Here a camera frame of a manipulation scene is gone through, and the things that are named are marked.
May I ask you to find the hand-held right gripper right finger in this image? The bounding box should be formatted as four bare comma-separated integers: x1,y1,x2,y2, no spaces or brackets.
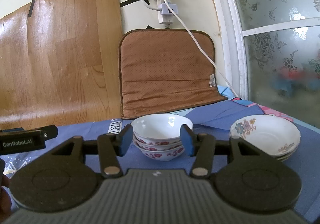
180,125,266,179

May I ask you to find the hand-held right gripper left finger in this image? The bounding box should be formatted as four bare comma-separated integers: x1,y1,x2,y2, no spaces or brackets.
50,125,133,179

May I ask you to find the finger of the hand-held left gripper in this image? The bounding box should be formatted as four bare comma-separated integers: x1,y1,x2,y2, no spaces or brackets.
40,125,59,141

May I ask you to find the white floral bowl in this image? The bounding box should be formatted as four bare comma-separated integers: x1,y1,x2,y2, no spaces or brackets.
131,114,194,144
132,135,185,151
136,144,186,162

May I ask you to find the white floral plate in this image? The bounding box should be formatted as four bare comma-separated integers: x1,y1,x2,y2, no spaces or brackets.
229,115,301,157
272,144,300,163

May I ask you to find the person's left hand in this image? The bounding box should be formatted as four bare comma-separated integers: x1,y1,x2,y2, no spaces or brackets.
0,174,12,218

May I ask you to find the blue printed blanket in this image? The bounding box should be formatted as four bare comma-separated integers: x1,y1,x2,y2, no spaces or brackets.
0,100,320,214

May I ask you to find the wood-grain vinyl sheet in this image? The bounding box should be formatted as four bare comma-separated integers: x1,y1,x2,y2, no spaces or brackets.
0,0,123,123

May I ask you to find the brown cushion pad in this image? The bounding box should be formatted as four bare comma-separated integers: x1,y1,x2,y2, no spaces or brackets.
117,28,228,120

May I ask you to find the pink printed cloth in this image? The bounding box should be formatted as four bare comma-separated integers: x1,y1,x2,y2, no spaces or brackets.
217,85,294,123

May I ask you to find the white power strip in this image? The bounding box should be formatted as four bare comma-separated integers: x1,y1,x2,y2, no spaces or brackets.
157,0,173,25

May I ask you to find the black tape strip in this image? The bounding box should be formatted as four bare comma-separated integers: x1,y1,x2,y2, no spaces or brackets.
119,0,141,8
29,0,39,18

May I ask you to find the white plug adapter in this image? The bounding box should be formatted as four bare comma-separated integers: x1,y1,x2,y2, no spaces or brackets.
161,3,179,16

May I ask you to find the white power cable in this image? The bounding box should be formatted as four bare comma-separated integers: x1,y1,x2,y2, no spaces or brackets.
162,0,241,97

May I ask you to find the white window frame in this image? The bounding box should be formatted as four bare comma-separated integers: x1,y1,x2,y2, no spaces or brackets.
202,0,320,101

